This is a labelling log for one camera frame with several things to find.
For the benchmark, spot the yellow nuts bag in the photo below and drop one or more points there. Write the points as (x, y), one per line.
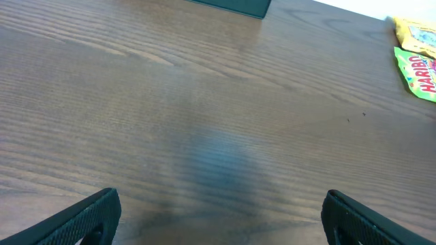
(415, 35)

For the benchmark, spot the green Haribo gummy bag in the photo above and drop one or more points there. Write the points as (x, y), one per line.
(419, 73)

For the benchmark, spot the black box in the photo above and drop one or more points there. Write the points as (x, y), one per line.
(252, 8)

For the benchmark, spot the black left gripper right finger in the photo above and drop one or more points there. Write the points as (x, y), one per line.
(348, 222)

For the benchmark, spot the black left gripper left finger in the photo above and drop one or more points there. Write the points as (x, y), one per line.
(93, 220)

